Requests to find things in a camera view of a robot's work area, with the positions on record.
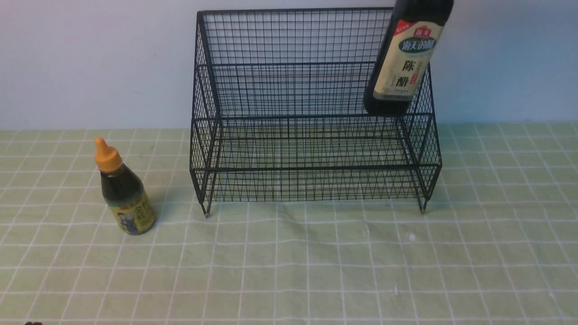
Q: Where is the small orange-capped sauce bottle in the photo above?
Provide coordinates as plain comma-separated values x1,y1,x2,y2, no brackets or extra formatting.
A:
93,137,157,235

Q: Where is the large dark vinegar bottle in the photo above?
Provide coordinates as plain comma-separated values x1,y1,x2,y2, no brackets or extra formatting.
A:
364,0,454,116

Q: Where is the green checkered tablecloth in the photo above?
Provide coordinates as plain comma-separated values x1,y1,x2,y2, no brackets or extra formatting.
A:
0,123,578,325

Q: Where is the black wire mesh shelf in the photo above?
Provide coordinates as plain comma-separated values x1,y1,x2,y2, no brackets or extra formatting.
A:
189,7,442,217

